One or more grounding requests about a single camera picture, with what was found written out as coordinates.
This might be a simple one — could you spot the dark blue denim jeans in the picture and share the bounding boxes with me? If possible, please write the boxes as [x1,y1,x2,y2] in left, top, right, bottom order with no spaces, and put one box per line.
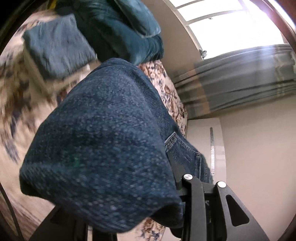
[19,58,213,233]

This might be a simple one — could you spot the white cabinet panel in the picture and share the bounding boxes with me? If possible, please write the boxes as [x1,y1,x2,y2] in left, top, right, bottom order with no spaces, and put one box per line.
[186,118,226,183]

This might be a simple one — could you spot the grey striped curtain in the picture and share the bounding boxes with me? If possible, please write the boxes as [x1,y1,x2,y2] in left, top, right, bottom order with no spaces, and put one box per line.
[174,44,295,119]

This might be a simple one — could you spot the teal velvet pillow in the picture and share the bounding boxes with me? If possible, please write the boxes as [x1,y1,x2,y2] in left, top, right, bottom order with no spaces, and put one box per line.
[55,1,164,65]

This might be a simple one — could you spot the floral plush bed blanket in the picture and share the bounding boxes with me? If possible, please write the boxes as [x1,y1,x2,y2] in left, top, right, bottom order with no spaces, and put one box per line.
[1,10,187,240]

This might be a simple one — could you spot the bright window with frame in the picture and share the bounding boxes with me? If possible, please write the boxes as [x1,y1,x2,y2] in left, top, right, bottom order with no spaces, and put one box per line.
[165,0,287,59]

